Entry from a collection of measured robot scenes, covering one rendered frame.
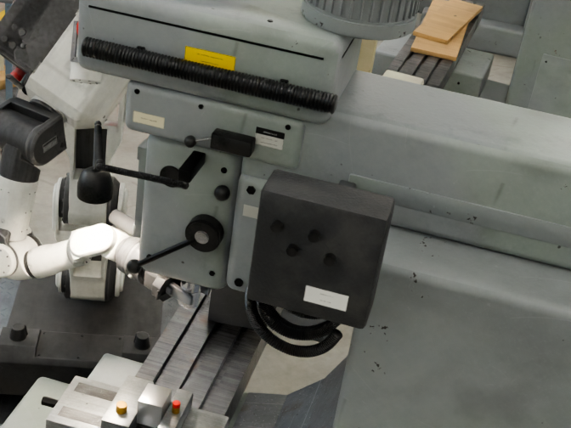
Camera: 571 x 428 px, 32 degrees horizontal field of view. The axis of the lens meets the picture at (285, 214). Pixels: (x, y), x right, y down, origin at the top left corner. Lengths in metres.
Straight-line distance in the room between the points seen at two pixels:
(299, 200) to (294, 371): 2.43
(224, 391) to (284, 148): 0.76
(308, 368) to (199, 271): 2.01
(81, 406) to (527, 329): 0.95
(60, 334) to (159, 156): 1.25
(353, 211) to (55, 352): 1.61
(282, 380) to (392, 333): 2.10
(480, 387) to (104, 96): 1.05
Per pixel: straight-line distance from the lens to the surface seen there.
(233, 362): 2.43
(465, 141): 1.73
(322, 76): 1.70
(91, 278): 3.02
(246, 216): 1.86
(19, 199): 2.33
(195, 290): 2.12
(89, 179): 2.03
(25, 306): 3.19
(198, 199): 1.90
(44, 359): 2.96
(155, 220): 1.96
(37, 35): 2.32
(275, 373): 3.90
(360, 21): 1.69
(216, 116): 1.79
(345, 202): 1.53
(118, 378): 2.48
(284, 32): 1.70
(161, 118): 1.83
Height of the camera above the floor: 2.47
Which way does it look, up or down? 30 degrees down
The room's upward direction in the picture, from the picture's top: 9 degrees clockwise
